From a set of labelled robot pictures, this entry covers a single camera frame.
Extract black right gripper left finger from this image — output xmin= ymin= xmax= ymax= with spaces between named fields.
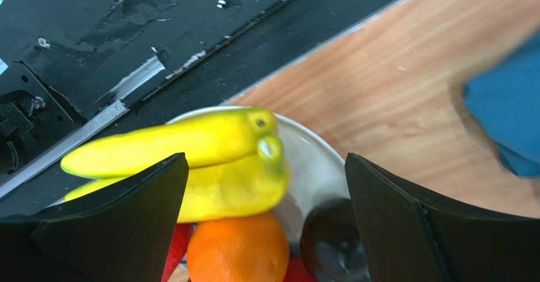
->
xmin=1 ymin=153 xmax=189 ymax=281

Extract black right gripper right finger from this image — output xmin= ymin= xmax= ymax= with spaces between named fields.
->
xmin=345 ymin=153 xmax=539 ymax=281

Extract red fake apple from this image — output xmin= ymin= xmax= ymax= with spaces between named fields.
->
xmin=161 ymin=224 xmax=193 ymax=282

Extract dark purple fake fruit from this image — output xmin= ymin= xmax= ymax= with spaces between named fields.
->
xmin=299 ymin=198 xmax=371 ymax=281

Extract red fake pomegranate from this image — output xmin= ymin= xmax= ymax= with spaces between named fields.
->
xmin=283 ymin=257 xmax=316 ymax=282

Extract yellow fake banana bunch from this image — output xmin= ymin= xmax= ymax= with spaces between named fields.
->
xmin=60 ymin=107 xmax=291 ymax=223

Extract orange fake orange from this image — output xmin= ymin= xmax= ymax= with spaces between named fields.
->
xmin=186 ymin=212 xmax=290 ymax=281

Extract beige and blue plate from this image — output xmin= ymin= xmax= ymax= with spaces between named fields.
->
xmin=170 ymin=106 xmax=349 ymax=255

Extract blue crumpled cloth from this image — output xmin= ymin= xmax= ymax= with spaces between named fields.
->
xmin=462 ymin=35 xmax=539 ymax=178

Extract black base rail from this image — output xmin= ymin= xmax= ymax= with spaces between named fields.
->
xmin=1 ymin=0 xmax=399 ymax=217

